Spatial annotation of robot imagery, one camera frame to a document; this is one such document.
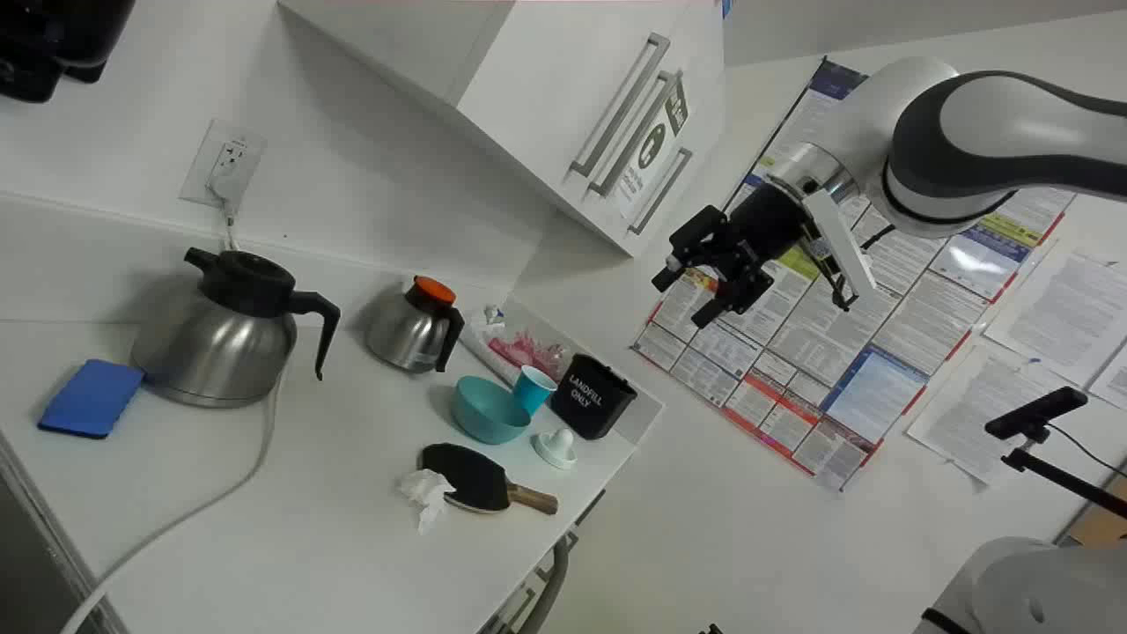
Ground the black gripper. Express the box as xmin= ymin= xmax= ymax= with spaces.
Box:
xmin=647 ymin=181 xmax=827 ymax=333

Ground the black plastic bin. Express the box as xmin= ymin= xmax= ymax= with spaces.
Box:
xmin=545 ymin=351 xmax=640 ymax=445

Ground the green stay safe sign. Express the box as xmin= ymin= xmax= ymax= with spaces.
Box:
xmin=613 ymin=73 xmax=694 ymax=228

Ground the blue plastic cup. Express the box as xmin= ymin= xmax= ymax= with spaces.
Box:
xmin=511 ymin=363 xmax=562 ymax=421

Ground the teal bowl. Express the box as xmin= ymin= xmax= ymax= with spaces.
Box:
xmin=450 ymin=373 xmax=536 ymax=448

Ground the small steel carafe orange lid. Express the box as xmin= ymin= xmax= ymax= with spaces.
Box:
xmin=358 ymin=272 xmax=470 ymax=376

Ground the white printed paper sheet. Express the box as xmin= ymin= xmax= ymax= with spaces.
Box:
xmin=983 ymin=247 xmax=1127 ymax=387
xmin=904 ymin=337 xmax=1066 ymax=485

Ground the crumpled white tissue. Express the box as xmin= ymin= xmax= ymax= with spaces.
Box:
xmin=395 ymin=464 xmax=459 ymax=537

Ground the large steel carafe black lid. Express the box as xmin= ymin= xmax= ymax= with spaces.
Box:
xmin=131 ymin=243 xmax=346 ymax=412

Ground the blue sponge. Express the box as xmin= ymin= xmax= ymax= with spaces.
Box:
xmin=34 ymin=357 xmax=147 ymax=445

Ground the black coffee machine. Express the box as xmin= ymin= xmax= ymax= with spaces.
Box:
xmin=0 ymin=0 xmax=141 ymax=107

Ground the long silver cabinet handle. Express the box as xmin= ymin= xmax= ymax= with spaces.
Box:
xmin=569 ymin=31 xmax=673 ymax=185
xmin=590 ymin=68 xmax=686 ymax=196
xmin=627 ymin=144 xmax=698 ymax=236

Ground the large colourful wall poster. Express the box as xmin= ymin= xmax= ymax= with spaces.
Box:
xmin=627 ymin=54 xmax=1078 ymax=495

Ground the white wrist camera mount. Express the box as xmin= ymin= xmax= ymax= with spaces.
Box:
xmin=806 ymin=185 xmax=881 ymax=309

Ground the white wall cabinet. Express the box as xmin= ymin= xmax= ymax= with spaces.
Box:
xmin=274 ymin=0 xmax=733 ymax=260

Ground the grey drawer handle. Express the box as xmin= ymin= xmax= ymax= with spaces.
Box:
xmin=483 ymin=527 xmax=580 ymax=634

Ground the black camera on stand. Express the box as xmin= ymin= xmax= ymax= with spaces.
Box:
xmin=983 ymin=383 xmax=1127 ymax=520

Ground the white power cord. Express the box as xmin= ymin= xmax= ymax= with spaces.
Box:
xmin=56 ymin=171 xmax=286 ymax=634

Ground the white wall outlet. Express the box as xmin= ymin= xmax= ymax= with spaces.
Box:
xmin=175 ymin=117 xmax=267 ymax=220

